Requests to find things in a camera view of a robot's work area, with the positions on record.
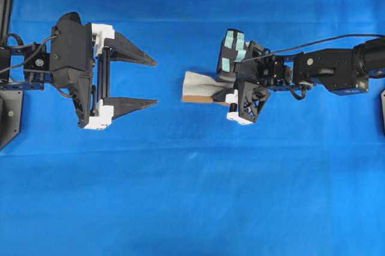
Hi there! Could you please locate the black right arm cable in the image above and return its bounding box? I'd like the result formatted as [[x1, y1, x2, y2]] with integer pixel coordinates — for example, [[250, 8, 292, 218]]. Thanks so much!
[[230, 34, 385, 65]]

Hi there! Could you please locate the black left wrist camera housing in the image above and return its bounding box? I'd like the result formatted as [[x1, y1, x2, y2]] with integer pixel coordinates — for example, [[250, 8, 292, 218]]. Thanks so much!
[[49, 11, 94, 100]]

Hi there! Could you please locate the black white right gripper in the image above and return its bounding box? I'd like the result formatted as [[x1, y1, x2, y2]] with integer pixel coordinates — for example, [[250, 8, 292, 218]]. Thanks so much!
[[212, 39, 297, 127]]

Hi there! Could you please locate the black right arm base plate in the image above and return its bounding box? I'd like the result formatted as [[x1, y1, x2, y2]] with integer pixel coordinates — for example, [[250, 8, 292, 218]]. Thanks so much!
[[380, 90, 385, 134]]

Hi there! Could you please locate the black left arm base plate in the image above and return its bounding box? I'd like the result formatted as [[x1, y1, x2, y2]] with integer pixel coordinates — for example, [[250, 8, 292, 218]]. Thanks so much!
[[1, 91, 23, 150]]

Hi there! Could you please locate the grey and brown sponge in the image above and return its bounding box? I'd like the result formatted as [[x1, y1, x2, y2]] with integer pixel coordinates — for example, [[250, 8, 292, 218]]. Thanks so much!
[[182, 71, 233, 106]]

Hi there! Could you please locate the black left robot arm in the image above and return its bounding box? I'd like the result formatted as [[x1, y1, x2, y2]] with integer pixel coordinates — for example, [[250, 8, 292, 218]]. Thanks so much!
[[1, 20, 157, 130]]

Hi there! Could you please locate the black wrist camera with tape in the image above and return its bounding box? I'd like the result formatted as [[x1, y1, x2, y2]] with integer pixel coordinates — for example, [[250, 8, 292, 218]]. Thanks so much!
[[217, 28, 249, 74]]

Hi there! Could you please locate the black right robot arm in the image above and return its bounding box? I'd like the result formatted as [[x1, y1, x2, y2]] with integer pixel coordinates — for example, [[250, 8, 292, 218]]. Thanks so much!
[[212, 35, 384, 125]]

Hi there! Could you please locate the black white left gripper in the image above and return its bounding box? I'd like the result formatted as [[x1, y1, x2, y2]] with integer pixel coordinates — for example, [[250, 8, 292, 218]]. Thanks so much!
[[80, 23, 158, 130]]

